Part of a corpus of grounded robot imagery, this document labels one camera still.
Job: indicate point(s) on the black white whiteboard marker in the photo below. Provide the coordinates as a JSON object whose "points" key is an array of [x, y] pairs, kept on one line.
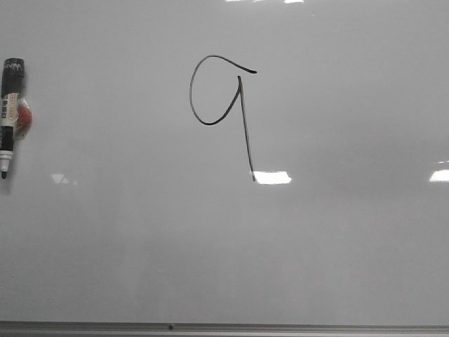
{"points": [[12, 84]]}

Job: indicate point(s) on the white whiteboard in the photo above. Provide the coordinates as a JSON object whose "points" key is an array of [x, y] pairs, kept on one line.
{"points": [[228, 168]]}

